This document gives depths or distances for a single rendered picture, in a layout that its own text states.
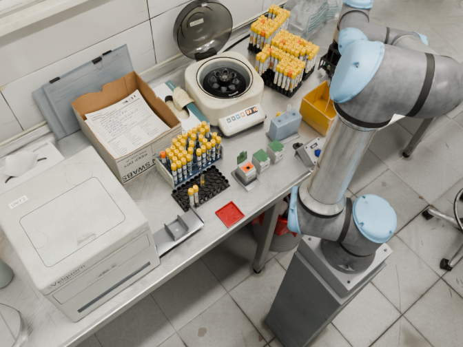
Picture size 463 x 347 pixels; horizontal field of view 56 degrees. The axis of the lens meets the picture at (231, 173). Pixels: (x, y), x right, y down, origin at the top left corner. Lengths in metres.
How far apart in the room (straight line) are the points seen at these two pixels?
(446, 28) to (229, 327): 1.65
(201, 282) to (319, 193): 1.30
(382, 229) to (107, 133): 0.91
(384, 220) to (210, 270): 1.28
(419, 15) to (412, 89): 1.41
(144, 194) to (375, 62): 0.88
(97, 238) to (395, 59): 0.72
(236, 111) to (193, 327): 1.08
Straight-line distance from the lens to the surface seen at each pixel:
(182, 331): 2.16
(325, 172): 0.97
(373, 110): 0.83
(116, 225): 1.06
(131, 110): 1.55
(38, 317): 1.36
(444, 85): 0.83
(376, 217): 1.11
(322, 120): 1.55
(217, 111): 1.48
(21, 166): 1.50
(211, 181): 1.41
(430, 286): 2.46
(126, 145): 1.47
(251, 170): 1.38
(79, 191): 1.12
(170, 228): 1.32
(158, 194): 1.42
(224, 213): 1.38
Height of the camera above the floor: 2.11
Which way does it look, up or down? 58 degrees down
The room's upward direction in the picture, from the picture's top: 4 degrees clockwise
